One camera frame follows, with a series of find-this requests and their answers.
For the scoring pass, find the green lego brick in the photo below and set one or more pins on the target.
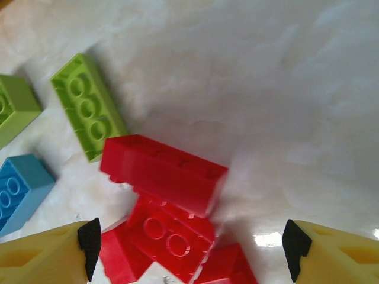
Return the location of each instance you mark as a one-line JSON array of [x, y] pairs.
[[14, 118], [89, 109]]

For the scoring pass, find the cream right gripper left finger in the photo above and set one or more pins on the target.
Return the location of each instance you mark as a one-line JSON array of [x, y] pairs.
[[44, 257]]

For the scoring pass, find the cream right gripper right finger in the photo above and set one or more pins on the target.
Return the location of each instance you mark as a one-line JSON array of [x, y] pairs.
[[334, 257]]

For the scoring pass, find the small red lego brick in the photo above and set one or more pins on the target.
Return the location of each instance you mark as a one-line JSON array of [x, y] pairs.
[[228, 266]]

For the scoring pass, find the blue lego brick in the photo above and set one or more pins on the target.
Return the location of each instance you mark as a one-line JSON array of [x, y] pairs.
[[26, 177]]

